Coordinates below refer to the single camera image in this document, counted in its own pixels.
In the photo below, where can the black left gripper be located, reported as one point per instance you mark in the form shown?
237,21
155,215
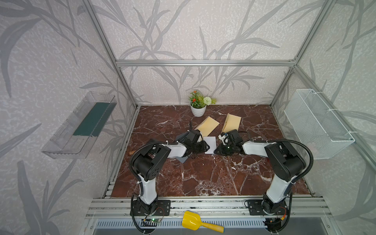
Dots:
203,146

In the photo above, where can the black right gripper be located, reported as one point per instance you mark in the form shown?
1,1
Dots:
220,151

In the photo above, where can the cream yellow envelope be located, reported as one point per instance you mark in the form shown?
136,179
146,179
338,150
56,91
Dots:
207,126
232,122

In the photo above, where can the blue floral letter paper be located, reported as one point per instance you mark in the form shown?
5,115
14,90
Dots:
211,142

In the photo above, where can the grey-blue paper envelope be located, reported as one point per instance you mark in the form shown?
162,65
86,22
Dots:
182,159

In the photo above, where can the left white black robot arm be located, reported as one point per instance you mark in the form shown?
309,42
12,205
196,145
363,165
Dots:
147,162

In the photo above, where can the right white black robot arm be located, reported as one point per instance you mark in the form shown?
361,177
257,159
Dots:
290,160

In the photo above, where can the white ribbed flower pot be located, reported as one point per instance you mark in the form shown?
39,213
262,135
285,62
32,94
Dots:
198,112

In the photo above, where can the artificial flower plant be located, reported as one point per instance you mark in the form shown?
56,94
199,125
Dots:
199,101

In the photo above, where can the yellow plastic scoop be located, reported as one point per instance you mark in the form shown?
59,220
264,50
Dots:
193,222

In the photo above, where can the green circuit board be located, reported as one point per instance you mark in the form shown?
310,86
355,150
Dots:
152,222

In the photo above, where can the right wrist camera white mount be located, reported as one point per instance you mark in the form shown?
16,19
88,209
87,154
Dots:
224,138

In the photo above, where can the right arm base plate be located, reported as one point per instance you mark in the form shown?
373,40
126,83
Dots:
266,207

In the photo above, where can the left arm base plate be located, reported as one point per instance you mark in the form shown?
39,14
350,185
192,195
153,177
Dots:
158,208

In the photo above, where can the white wire mesh basket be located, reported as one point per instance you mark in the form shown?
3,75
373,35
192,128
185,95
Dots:
316,125

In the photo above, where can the clear acrylic wall shelf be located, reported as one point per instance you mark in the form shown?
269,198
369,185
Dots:
77,135

